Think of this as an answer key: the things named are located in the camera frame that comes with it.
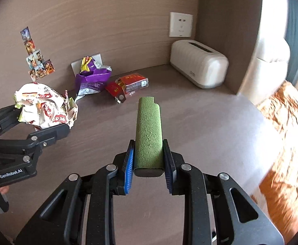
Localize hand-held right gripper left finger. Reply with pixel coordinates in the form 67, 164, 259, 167
15, 140, 135, 245

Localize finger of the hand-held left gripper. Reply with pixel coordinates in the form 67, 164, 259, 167
0, 105, 20, 138
28, 124, 70, 149

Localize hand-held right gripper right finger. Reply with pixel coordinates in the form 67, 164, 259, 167
162, 139, 285, 245

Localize white red wrapper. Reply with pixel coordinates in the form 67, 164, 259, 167
13, 83, 78, 130

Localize green lighter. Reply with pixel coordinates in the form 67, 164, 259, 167
134, 96, 163, 177

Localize purple snack bag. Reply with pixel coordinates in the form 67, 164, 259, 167
74, 56, 112, 102

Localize small red packet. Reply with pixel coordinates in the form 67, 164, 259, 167
106, 81, 128, 105

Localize red cigarette carton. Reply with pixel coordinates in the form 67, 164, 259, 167
116, 73, 149, 95

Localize white ribbed tissue box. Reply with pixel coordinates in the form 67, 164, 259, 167
170, 40, 229, 89

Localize orange blanket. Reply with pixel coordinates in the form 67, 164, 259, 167
251, 80, 298, 243

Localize white padded headboard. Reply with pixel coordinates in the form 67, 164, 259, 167
241, 0, 291, 106

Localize teal curtain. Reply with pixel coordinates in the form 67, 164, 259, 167
284, 0, 298, 85

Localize colourful wall stickers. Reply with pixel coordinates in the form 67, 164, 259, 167
21, 27, 55, 82

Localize white wall socket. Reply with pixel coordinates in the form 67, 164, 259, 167
71, 53, 103, 77
169, 12, 194, 38

